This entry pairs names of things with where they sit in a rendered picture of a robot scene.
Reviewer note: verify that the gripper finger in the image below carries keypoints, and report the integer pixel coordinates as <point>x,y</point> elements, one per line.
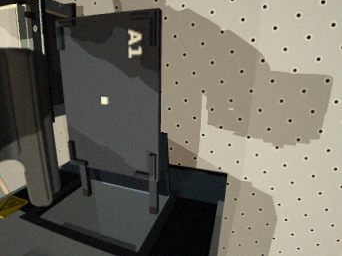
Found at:
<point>26,126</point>

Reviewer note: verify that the beige well plate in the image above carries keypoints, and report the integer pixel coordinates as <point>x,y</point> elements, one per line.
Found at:
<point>24,25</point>

